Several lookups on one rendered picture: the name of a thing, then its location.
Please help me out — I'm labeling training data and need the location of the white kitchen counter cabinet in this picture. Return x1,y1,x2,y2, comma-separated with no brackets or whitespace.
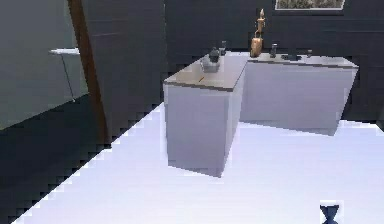
162,54,250,179

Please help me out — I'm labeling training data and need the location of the white pot with dark lid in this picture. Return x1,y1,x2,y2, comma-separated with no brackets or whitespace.
199,46,222,74

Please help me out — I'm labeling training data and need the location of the long white kitchen counter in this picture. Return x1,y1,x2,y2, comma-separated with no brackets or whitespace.
239,52,360,137

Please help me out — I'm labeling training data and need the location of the brown wooden door frame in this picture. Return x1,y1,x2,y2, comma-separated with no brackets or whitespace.
67,0,112,145

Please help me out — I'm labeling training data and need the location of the golden brown statue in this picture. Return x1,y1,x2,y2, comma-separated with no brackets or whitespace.
249,8,267,59

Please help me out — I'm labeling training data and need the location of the black flat object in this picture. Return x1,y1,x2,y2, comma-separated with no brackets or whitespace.
280,53,303,62

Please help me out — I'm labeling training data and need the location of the white framed window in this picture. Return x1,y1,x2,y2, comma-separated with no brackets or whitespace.
274,0,346,11

